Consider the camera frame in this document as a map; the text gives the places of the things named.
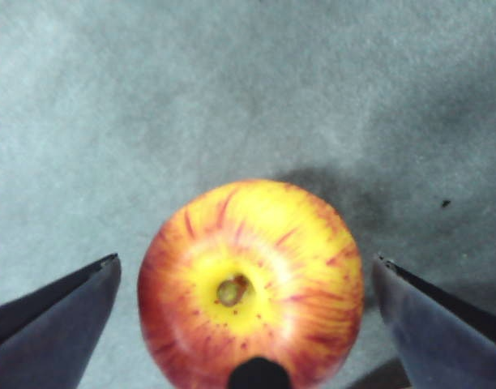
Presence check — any red apple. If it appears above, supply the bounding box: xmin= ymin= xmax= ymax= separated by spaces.
xmin=137 ymin=179 xmax=365 ymax=389

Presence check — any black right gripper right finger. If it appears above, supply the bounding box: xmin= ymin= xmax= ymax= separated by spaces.
xmin=372 ymin=254 xmax=496 ymax=389

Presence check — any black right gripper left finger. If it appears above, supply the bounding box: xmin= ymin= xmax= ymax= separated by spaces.
xmin=0 ymin=254 xmax=122 ymax=389

